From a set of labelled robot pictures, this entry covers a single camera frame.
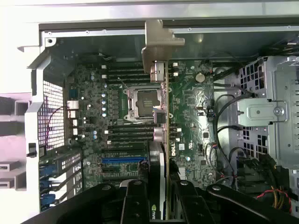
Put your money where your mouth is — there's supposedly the blue expansion slot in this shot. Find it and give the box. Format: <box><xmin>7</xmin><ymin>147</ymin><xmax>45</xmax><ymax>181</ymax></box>
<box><xmin>102</xmin><ymin>156</ymin><xmax>147</xmax><ymax>164</ymax></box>

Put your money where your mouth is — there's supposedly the black expansion slot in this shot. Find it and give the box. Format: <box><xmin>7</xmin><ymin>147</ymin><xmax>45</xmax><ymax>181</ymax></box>
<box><xmin>102</xmin><ymin>147</ymin><xmax>148</xmax><ymax>156</ymax></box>

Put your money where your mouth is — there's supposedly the black RAM slot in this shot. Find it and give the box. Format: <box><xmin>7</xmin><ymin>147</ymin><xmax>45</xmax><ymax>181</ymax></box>
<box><xmin>108</xmin><ymin>137</ymin><xmax>153</xmax><ymax>142</ymax></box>
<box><xmin>107</xmin><ymin>75</ymin><xmax>150</xmax><ymax>80</ymax></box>
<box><xmin>107</xmin><ymin>79</ymin><xmax>150</xmax><ymax>84</ymax></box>
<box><xmin>108</xmin><ymin>126</ymin><xmax>177</xmax><ymax>132</ymax></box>
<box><xmin>108</xmin><ymin>132</ymin><xmax>177</xmax><ymax>137</ymax></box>
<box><xmin>108</xmin><ymin>141</ymin><xmax>152</xmax><ymax>147</ymax></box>
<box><xmin>107</xmin><ymin>71</ymin><xmax>150</xmax><ymax>76</ymax></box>
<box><xmin>107</xmin><ymin>67</ymin><xmax>147</xmax><ymax>72</ymax></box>

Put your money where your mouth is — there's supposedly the green Dell motherboard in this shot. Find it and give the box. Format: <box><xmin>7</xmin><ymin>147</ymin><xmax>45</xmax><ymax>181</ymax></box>
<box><xmin>65</xmin><ymin>59</ymin><xmax>214</xmax><ymax>187</ymax></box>

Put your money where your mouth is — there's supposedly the metal CPU socket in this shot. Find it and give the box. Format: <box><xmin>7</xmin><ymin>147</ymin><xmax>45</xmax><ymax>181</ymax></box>
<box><xmin>123</xmin><ymin>85</ymin><xmax>164</xmax><ymax>122</ymax></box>

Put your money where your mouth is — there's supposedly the metal disk bay cage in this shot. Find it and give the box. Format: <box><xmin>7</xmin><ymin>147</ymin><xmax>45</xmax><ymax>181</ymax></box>
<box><xmin>237</xmin><ymin>56</ymin><xmax>299</xmax><ymax>171</ymax></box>

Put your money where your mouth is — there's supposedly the thin socket locking lever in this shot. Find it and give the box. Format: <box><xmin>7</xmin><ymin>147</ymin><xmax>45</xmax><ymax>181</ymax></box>
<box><xmin>118</xmin><ymin>77</ymin><xmax>129</xmax><ymax>91</ymax></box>

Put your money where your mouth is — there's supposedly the open black PC case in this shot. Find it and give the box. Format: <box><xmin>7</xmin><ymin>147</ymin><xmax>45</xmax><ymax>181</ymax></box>
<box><xmin>17</xmin><ymin>22</ymin><xmax>299</xmax><ymax>224</ymax></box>

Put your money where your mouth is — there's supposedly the grey plastic parts rack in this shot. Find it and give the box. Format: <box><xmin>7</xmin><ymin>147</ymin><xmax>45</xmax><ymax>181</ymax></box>
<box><xmin>0</xmin><ymin>93</ymin><xmax>32</xmax><ymax>193</ymax></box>

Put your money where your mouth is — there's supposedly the red and yellow wire bundle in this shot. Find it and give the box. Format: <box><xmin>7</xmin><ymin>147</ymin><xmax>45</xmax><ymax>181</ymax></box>
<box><xmin>256</xmin><ymin>185</ymin><xmax>292</xmax><ymax>214</ymax></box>

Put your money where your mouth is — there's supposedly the black looped wire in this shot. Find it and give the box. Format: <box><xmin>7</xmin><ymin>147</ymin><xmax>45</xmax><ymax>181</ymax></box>
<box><xmin>214</xmin><ymin>92</ymin><xmax>255</xmax><ymax>150</ymax></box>

